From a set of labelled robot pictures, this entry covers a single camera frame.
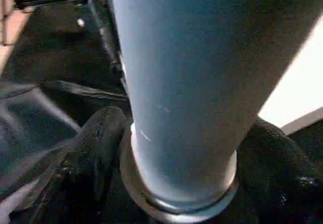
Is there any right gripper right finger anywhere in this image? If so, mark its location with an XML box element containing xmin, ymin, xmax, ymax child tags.
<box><xmin>236</xmin><ymin>117</ymin><xmax>323</xmax><ymax>224</ymax></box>

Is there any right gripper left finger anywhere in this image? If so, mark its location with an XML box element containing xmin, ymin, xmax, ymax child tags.
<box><xmin>13</xmin><ymin>106</ymin><xmax>128</xmax><ymax>224</ymax></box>

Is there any white plastic table top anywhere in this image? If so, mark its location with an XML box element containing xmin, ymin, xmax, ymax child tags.
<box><xmin>257</xmin><ymin>17</ymin><xmax>323</xmax><ymax>136</ymax></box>

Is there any white plastic table leg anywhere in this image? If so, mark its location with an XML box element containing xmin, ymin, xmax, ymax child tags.
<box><xmin>109</xmin><ymin>0</ymin><xmax>323</xmax><ymax>223</ymax></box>

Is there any black plastic mat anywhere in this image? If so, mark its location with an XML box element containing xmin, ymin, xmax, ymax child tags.
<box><xmin>0</xmin><ymin>0</ymin><xmax>323</xmax><ymax>224</ymax></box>

